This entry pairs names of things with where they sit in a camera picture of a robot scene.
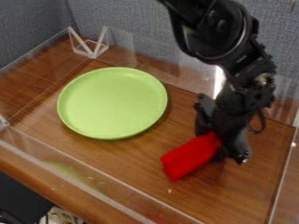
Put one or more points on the light green plate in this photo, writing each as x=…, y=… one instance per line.
x=112, y=103

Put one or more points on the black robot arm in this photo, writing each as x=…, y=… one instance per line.
x=216, y=32

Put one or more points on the white power strip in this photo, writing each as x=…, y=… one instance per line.
x=59, y=216

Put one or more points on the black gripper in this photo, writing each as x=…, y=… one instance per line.
x=235, y=110

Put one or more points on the red rectangular block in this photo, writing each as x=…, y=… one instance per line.
x=189, y=156

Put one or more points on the clear acrylic enclosure wall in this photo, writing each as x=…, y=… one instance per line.
x=111, y=181

